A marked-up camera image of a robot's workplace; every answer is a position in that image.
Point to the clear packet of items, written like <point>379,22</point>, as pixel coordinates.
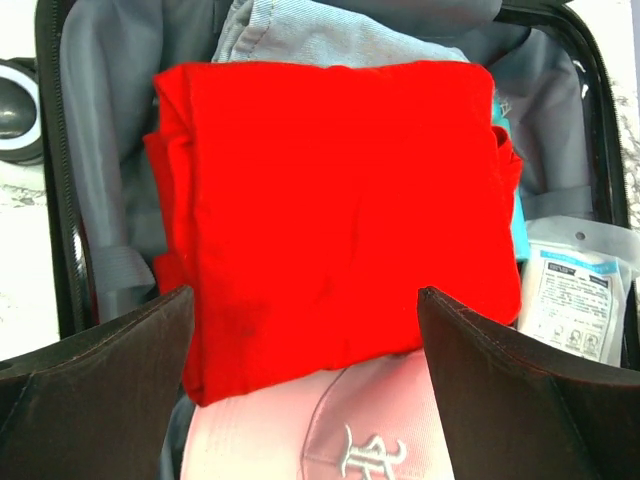
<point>575,286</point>

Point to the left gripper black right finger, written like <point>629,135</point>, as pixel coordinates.
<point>512,407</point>

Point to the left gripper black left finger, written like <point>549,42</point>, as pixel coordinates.
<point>97,405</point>

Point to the red garment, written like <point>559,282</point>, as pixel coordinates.
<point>306,206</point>

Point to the pink baseball cap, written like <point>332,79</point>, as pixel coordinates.
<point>374,420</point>

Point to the pink and teal kids suitcase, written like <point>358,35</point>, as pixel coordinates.
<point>87,102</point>

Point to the teal cloth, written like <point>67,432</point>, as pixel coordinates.
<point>512,166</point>

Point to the light blue denim garment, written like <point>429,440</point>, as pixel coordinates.
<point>312,33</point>

